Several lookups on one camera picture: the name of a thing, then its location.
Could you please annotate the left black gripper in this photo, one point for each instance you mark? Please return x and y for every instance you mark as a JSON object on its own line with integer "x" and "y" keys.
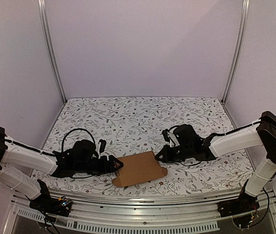
{"x": 106, "y": 167}

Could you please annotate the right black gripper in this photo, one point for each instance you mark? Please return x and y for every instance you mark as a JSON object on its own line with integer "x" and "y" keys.
{"x": 169, "y": 151}

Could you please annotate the brown cardboard box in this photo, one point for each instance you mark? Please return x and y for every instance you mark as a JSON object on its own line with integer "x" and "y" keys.
{"x": 138, "y": 168}

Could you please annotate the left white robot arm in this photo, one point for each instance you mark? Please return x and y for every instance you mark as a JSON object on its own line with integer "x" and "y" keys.
{"x": 14, "y": 156}

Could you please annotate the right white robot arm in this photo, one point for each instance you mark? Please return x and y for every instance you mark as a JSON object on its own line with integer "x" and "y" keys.
{"x": 258, "y": 138}

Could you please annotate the floral patterned table mat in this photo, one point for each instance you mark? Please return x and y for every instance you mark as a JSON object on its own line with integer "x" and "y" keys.
{"x": 132, "y": 125}

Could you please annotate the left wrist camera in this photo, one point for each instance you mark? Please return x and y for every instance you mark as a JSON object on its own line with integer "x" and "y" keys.
{"x": 101, "y": 145}

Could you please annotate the aluminium front rail frame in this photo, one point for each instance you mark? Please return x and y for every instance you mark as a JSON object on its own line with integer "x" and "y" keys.
{"x": 107, "y": 214}

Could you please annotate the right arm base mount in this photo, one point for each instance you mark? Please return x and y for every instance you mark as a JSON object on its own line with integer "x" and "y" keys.
{"x": 244, "y": 203}

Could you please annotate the right aluminium corner post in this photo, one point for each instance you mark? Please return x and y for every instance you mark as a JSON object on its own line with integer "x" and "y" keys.
{"x": 237, "y": 51}

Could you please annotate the aluminium corner post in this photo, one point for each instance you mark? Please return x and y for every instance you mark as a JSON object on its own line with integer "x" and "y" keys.
{"x": 237, "y": 51}
{"x": 50, "y": 49}

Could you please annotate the left aluminium corner post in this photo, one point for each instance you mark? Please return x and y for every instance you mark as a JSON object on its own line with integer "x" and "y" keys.
{"x": 50, "y": 49}

